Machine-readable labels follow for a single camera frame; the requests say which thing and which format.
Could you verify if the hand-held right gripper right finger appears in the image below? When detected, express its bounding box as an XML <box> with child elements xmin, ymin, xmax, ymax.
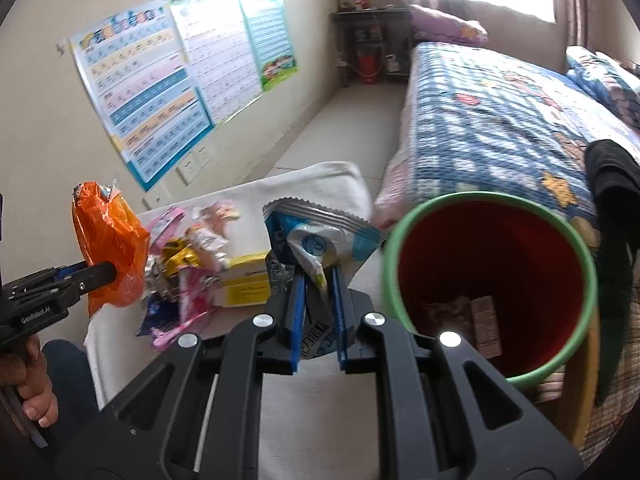
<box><xmin>331</xmin><ymin>264</ymin><xmax>586</xmax><ymax>480</ymax></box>

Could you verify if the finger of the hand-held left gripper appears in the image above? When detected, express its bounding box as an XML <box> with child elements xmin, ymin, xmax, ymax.
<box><xmin>59</xmin><ymin>261</ymin><xmax>119</xmax><ymax>311</ymax></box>
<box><xmin>30</xmin><ymin>264</ymin><xmax>84</xmax><ymax>284</ymax></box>

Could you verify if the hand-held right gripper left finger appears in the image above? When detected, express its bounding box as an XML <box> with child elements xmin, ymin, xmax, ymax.
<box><xmin>55</xmin><ymin>269</ymin><xmax>307</xmax><ymax>480</ymax></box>

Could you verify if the orange plastic wrapper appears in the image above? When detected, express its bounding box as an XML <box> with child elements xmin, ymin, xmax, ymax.
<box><xmin>71</xmin><ymin>181</ymin><xmax>151</xmax><ymax>318</ymax></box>

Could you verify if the yellow box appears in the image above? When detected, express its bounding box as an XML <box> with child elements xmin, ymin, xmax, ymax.
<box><xmin>212</xmin><ymin>252</ymin><xmax>274</xmax><ymax>309</ymax></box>

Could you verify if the blue and white snack wrapper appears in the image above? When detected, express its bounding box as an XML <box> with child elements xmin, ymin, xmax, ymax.
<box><xmin>262</xmin><ymin>199</ymin><xmax>387</xmax><ymax>361</ymax></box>

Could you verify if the pink plastic wrapper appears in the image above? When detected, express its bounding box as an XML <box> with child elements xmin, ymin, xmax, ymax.
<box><xmin>151</xmin><ymin>266</ymin><xmax>218</xmax><ymax>351</ymax></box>

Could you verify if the red bin with green rim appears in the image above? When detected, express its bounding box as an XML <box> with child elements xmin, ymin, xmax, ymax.
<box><xmin>382</xmin><ymin>191</ymin><xmax>599</xmax><ymax>391</ymax></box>

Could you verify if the person's left hand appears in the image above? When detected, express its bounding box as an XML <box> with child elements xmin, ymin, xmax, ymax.
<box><xmin>0</xmin><ymin>332</ymin><xmax>60</xmax><ymax>428</ymax></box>

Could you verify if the dark blue wrapper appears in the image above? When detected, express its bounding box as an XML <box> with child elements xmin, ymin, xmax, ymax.
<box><xmin>136</xmin><ymin>294</ymin><xmax>177</xmax><ymax>337</ymax></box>

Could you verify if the person's leg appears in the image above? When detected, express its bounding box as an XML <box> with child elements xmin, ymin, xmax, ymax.
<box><xmin>41</xmin><ymin>339</ymin><xmax>103</xmax><ymax>443</ymax></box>

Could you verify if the pink and white wrapper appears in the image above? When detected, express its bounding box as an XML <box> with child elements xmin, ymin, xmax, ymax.
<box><xmin>149</xmin><ymin>206</ymin><xmax>187</xmax><ymax>257</ymax></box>

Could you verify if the brown wrapper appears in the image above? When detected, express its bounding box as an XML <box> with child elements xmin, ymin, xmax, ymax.
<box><xmin>470</xmin><ymin>296</ymin><xmax>503</xmax><ymax>359</ymax></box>
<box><xmin>424</xmin><ymin>296</ymin><xmax>473</xmax><ymax>336</ymax></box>

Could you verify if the crumpled peach wrapper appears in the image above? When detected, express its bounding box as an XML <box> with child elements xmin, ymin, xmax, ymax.
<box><xmin>186</xmin><ymin>225</ymin><xmax>232</xmax><ymax>272</ymax></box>
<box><xmin>194</xmin><ymin>201</ymin><xmax>242</xmax><ymax>234</ymax></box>

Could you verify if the white cloth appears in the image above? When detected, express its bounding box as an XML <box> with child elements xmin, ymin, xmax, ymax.
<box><xmin>84</xmin><ymin>161</ymin><xmax>396</xmax><ymax>480</ymax></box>

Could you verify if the bed with blue plaid quilt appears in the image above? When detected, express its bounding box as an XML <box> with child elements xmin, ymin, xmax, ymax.
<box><xmin>374</xmin><ymin>41</ymin><xmax>640</xmax><ymax>233</ymax></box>

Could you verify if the red canister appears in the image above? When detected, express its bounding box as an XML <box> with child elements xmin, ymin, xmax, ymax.
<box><xmin>357</xmin><ymin>52</ymin><xmax>382</xmax><ymax>86</ymax></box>

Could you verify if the wooden stool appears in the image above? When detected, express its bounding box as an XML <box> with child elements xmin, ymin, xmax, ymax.
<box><xmin>535</xmin><ymin>320</ymin><xmax>602</xmax><ymax>453</ymax></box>

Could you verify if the dark shelf rack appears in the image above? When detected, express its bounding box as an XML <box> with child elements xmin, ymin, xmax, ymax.
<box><xmin>329</xmin><ymin>6</ymin><xmax>417</xmax><ymax>87</ymax></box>

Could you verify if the brown plaid blanket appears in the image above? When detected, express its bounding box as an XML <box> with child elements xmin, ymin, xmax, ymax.
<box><xmin>537</xmin><ymin>355</ymin><xmax>640</xmax><ymax>463</ymax></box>

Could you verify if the black cloth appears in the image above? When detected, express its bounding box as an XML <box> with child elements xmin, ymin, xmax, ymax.
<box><xmin>584</xmin><ymin>139</ymin><xmax>640</xmax><ymax>407</ymax></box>

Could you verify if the pink folded blanket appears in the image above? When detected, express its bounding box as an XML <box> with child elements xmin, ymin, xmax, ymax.
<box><xmin>409</xmin><ymin>3</ymin><xmax>489</xmax><ymax>47</ymax></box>

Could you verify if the blue patterned pillow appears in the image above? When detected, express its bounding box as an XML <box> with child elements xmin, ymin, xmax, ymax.
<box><xmin>564</xmin><ymin>45</ymin><xmax>640</xmax><ymax>128</ymax></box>

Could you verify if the curtain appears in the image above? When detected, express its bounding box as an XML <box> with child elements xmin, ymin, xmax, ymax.
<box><xmin>549</xmin><ymin>0</ymin><xmax>603</xmax><ymax>53</ymax></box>

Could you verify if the white wall socket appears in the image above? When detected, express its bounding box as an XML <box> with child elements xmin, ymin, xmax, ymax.
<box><xmin>142</xmin><ymin>184</ymin><xmax>169</xmax><ymax>212</ymax></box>
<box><xmin>176</xmin><ymin>146</ymin><xmax>214</xmax><ymax>187</ymax></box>

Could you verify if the blue and orange wall poster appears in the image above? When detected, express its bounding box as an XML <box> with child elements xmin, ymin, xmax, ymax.
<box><xmin>69</xmin><ymin>0</ymin><xmax>217</xmax><ymax>192</ymax></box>

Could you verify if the white chart wall poster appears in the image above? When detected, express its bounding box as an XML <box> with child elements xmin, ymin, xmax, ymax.
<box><xmin>169</xmin><ymin>0</ymin><xmax>264</xmax><ymax>127</ymax></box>

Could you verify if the green bordered wall poster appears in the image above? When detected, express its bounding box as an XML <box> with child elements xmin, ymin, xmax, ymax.
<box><xmin>238</xmin><ymin>0</ymin><xmax>301</xmax><ymax>93</ymax></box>

